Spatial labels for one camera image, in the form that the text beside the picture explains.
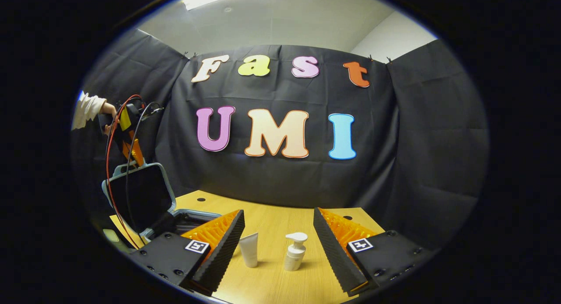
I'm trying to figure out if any black backdrop cloth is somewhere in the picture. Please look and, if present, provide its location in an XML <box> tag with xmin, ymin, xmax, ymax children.
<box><xmin>72</xmin><ymin>28</ymin><xmax>490</xmax><ymax>252</ymax></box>

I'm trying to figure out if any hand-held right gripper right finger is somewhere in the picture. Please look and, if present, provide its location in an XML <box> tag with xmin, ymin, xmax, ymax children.
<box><xmin>312</xmin><ymin>208</ymin><xmax>439</xmax><ymax>298</ymax></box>

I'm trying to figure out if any white squeeze tube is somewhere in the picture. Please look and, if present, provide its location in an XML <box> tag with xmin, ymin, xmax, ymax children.
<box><xmin>239</xmin><ymin>232</ymin><xmax>259</xmax><ymax>268</ymax></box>

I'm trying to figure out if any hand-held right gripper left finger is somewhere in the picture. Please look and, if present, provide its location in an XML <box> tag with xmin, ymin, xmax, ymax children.
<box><xmin>129</xmin><ymin>210</ymin><xmax>246</xmax><ymax>297</ymax></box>

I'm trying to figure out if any pale blue suitcase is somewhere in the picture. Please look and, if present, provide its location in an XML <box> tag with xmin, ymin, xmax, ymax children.
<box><xmin>102</xmin><ymin>162</ymin><xmax>222</xmax><ymax>244</ymax></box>

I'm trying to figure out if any black cable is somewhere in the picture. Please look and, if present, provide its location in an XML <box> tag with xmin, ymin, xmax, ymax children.
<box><xmin>125</xmin><ymin>101</ymin><xmax>165</xmax><ymax>234</ymax></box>

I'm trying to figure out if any red cable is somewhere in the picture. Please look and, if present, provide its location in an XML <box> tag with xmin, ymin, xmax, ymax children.
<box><xmin>105</xmin><ymin>94</ymin><xmax>143</xmax><ymax>250</ymax></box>

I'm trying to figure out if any white pump bottle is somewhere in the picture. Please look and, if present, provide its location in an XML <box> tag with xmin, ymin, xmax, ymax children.
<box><xmin>283</xmin><ymin>232</ymin><xmax>309</xmax><ymax>272</ymax></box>

